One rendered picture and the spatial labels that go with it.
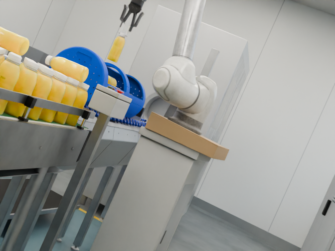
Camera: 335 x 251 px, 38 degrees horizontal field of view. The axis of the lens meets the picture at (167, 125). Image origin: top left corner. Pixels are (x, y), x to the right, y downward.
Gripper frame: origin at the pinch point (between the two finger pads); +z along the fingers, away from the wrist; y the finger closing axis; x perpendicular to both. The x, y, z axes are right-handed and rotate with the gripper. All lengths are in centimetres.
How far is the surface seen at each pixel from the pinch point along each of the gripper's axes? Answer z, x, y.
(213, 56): -17, -81, -43
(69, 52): 27, 63, -2
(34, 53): 40, -266, 188
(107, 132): 58, 22, -23
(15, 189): 98, 63, -5
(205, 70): -5, -80, -42
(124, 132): 57, -14, -23
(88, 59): 27, 63, -12
